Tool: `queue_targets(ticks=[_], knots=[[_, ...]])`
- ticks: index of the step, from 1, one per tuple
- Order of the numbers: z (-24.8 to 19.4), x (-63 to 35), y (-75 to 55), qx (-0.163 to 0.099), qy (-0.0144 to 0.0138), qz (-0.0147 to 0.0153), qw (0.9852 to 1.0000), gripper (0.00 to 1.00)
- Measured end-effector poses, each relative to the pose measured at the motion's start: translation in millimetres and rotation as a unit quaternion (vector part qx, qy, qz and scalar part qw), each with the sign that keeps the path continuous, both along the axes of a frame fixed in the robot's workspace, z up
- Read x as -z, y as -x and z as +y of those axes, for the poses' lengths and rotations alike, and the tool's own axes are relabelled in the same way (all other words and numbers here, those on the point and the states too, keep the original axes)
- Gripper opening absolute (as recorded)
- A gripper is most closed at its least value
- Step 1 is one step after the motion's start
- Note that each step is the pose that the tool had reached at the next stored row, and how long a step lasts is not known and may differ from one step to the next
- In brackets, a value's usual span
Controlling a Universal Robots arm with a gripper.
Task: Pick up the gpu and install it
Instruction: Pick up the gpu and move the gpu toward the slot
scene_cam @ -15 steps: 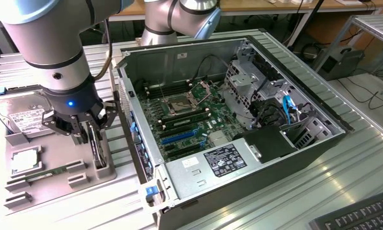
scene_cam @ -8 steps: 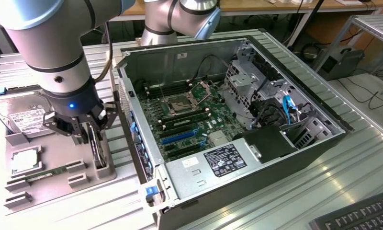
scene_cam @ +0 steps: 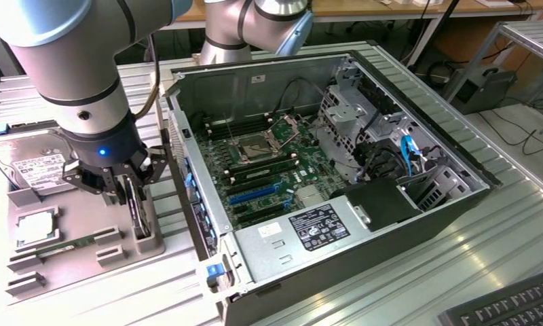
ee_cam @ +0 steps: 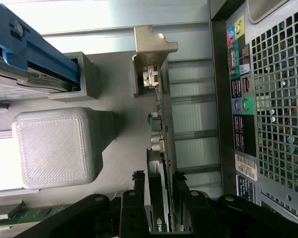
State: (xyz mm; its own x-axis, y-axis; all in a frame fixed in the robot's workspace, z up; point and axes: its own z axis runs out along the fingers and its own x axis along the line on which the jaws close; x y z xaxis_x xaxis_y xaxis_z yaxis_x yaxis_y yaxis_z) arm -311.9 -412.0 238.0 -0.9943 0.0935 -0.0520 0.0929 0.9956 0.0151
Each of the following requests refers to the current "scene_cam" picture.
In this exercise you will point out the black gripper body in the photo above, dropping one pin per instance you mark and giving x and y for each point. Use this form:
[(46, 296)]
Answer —
[(104, 142)]

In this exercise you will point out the silver CPU chip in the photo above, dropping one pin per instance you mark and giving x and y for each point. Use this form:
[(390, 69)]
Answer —
[(38, 229)]

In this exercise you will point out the CPU socket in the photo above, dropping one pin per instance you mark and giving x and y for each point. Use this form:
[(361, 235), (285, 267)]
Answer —
[(255, 147)]

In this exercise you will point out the open black PC case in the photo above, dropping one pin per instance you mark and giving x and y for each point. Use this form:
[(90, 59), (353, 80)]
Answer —
[(343, 237)]

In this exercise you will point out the grey parts rack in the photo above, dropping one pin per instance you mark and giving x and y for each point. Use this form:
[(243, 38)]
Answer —
[(81, 234)]

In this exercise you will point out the black computer tower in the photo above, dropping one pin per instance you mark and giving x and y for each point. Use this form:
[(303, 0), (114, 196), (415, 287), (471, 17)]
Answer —
[(485, 90)]

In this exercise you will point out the silver hard disk drive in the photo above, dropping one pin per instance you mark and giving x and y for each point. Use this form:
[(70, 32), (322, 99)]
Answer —
[(26, 159)]

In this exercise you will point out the metal slat frame table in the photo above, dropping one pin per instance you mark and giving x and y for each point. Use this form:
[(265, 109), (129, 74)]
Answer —
[(530, 37)]

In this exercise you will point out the installed green RAM stick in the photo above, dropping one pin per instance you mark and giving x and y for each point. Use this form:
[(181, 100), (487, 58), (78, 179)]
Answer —
[(262, 170)]

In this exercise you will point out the black keyboard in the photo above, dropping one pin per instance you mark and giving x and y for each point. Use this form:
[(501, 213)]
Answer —
[(511, 302)]

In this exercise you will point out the green motherboard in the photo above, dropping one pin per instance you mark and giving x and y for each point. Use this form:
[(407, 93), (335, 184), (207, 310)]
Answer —
[(294, 169)]

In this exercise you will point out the silver disk bay cage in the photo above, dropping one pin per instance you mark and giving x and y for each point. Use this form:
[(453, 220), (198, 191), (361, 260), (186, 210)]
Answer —
[(349, 112)]

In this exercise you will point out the silver chipset heatsink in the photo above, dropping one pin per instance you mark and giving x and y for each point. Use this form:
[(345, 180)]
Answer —
[(311, 195)]

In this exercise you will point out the blue expansion slot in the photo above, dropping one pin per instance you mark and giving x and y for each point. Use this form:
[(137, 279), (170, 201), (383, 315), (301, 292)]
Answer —
[(251, 194)]

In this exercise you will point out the open socket cover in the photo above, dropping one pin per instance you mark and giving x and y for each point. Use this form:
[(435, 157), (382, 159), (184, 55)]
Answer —
[(283, 124)]

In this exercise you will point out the blue case latch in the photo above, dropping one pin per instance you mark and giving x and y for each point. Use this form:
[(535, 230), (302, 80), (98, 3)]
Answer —
[(214, 271)]

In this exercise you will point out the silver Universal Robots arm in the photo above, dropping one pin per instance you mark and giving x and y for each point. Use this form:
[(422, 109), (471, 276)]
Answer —
[(68, 68)]

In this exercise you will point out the silver power supply unit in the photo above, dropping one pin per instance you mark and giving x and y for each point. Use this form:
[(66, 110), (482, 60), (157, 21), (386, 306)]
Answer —
[(307, 237)]

